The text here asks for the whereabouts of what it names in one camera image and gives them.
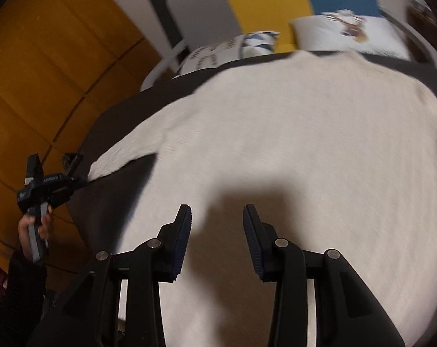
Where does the person's left forearm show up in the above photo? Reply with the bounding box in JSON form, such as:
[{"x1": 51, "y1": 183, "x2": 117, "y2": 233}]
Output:
[{"x1": 0, "y1": 249, "x2": 54, "y2": 347}]

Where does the triangle patterned cushion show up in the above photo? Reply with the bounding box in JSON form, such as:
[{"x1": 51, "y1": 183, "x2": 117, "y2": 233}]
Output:
[{"x1": 171, "y1": 31, "x2": 281, "y2": 80}]

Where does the black post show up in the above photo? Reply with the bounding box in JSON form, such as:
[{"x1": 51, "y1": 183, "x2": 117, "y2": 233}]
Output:
[{"x1": 147, "y1": 0, "x2": 185, "y2": 49}]

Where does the grey yellow blue backrest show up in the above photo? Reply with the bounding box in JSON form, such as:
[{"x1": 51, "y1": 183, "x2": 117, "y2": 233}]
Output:
[{"x1": 167, "y1": 0, "x2": 383, "y2": 53}]

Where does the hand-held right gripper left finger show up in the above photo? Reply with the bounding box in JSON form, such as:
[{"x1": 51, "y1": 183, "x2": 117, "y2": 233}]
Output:
[{"x1": 27, "y1": 204, "x2": 193, "y2": 347}]

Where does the white animal print cushion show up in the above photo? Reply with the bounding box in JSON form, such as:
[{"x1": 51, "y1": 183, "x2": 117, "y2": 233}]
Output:
[{"x1": 289, "y1": 9, "x2": 412, "y2": 62}]

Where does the cream knit sweater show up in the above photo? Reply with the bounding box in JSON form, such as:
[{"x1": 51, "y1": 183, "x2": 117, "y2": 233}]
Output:
[{"x1": 88, "y1": 49, "x2": 437, "y2": 347}]

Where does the orange wooden wardrobe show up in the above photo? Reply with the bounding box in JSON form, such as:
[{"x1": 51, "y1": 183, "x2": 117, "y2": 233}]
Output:
[{"x1": 0, "y1": 0, "x2": 165, "y2": 272}]

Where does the person's left hand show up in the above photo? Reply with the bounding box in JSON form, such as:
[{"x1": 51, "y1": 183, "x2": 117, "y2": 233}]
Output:
[{"x1": 18, "y1": 206, "x2": 56, "y2": 257}]

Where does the white metal frame tube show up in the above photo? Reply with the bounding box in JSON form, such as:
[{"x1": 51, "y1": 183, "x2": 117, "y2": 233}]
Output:
[
  {"x1": 139, "y1": 38, "x2": 188, "y2": 93},
  {"x1": 383, "y1": 11, "x2": 437, "y2": 75}
]

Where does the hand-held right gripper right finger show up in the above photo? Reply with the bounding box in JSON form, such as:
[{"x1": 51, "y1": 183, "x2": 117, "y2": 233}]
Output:
[{"x1": 242, "y1": 204, "x2": 407, "y2": 347}]

